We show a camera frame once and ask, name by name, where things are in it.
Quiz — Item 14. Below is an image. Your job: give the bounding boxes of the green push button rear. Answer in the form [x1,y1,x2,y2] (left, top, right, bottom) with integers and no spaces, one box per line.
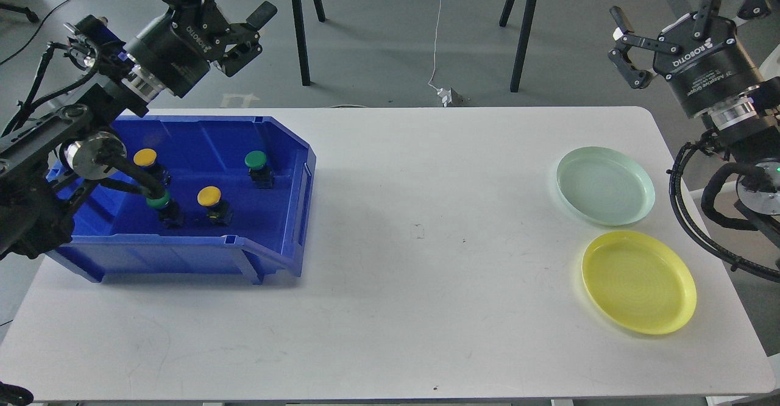
[243,150,275,189]

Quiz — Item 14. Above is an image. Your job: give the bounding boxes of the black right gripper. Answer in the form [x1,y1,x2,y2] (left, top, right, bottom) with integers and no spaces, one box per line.
[608,0,771,119]

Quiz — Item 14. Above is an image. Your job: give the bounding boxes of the yellow push button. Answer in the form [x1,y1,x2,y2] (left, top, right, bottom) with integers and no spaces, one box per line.
[133,148,172,186]
[197,185,233,226]

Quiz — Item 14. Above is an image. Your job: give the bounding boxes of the green push button front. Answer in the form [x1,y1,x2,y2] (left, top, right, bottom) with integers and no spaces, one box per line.
[146,190,185,229]

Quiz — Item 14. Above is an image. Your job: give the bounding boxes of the green push button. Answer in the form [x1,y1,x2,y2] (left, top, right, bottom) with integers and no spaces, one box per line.
[146,190,185,229]
[243,150,275,189]

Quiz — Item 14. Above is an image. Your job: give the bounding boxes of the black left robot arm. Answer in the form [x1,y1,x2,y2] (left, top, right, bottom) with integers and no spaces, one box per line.
[2,0,277,258]

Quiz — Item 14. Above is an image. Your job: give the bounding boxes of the black tripod left legs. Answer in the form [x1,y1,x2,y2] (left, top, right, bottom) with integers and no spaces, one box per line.
[286,0,327,87]

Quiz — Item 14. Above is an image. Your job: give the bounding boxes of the light green plate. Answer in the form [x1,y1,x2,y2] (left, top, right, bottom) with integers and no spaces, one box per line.
[555,146,656,227]

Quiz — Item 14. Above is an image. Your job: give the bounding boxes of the black tripod legs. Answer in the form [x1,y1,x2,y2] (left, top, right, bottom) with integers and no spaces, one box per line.
[286,0,327,87]
[498,0,537,94]

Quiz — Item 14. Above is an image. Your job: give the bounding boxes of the yellow plate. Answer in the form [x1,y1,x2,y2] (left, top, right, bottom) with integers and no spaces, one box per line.
[580,230,698,335]

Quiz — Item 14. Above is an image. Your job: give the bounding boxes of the yellow push button front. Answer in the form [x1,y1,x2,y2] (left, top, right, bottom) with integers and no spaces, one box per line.
[197,185,233,226]

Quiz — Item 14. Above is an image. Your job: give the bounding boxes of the white cable with plug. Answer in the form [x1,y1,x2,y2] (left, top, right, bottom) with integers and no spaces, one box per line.
[428,0,464,107]

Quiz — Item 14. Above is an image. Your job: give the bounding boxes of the blue plastic storage bin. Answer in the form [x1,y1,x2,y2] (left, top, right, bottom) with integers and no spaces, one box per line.
[48,115,316,284]

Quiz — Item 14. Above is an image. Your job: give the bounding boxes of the black tripod right legs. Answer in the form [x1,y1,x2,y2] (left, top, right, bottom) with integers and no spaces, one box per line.
[498,0,537,94]

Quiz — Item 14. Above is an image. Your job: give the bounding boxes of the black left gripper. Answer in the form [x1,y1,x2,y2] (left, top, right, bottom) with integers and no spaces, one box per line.
[126,1,278,98]

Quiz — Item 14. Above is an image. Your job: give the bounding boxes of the yellow push button rear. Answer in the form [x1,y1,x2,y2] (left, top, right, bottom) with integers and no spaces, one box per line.
[133,148,172,186]

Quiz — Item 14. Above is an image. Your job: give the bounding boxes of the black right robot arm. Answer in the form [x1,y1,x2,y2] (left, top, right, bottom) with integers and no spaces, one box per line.
[608,0,779,283]

